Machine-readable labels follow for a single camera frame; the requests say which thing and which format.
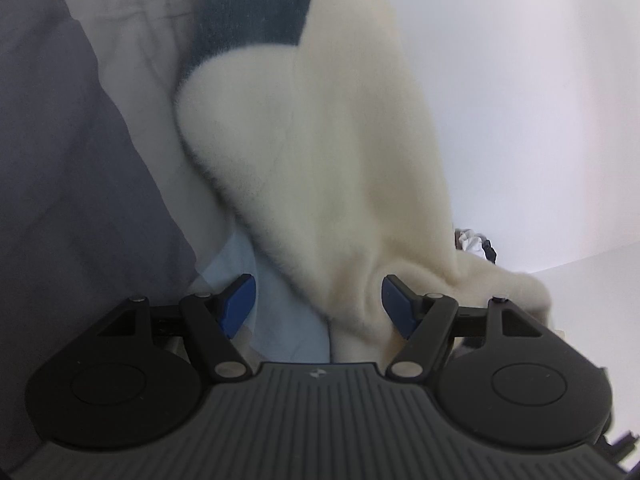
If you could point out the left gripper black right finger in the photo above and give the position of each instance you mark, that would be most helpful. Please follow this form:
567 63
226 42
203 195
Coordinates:
429 324

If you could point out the cream and navy fleece garment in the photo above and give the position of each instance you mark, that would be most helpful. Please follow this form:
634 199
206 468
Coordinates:
307 117

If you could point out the dark grey pillow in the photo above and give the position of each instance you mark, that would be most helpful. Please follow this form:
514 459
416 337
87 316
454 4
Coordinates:
83 225

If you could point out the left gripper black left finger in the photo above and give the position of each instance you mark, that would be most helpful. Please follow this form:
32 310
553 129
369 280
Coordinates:
206 324

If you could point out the black and white clothes pile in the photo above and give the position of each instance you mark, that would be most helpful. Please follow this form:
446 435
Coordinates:
476 244

